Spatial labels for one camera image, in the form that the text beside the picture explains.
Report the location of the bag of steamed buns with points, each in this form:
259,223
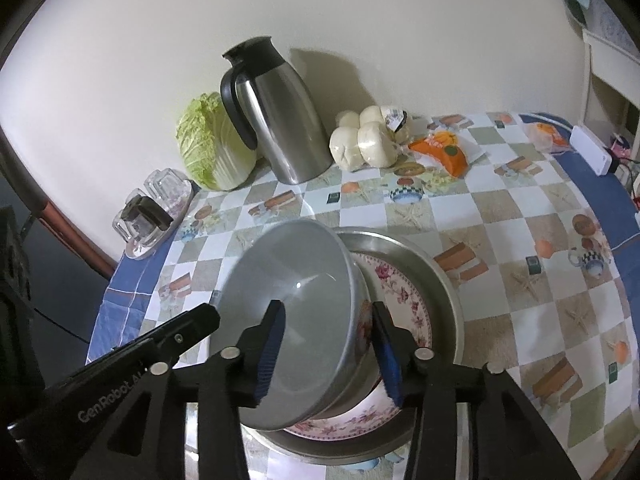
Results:
360,145

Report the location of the large stainless steel basin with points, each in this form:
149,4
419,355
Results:
445,305

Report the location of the stainless steel thermos jug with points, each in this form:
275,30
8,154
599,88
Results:
285,125

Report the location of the dark cabinet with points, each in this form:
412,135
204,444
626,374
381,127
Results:
15,285

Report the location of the clear floral serving tray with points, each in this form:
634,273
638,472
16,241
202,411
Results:
150,250

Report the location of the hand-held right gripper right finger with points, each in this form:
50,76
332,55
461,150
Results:
387,355

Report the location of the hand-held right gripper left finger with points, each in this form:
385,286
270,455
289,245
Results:
270,355

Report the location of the round pink floral plate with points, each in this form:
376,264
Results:
400,300

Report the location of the white power adapter box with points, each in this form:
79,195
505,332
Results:
590,150

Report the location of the orange snack packet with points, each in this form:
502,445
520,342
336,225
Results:
445,152
547,135

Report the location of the napa cabbage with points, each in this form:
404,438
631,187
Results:
210,145

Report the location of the white rack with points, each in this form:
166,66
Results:
600,65

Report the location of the white square bowl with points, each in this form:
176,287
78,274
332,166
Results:
300,280

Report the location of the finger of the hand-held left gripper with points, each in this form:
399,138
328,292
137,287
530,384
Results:
195,322

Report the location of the brown wooden frame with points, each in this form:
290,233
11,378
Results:
75,237

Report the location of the clear drinking glass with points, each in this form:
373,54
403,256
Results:
177,190
155,185
122,220

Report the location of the checked plastic table cover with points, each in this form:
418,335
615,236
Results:
500,240

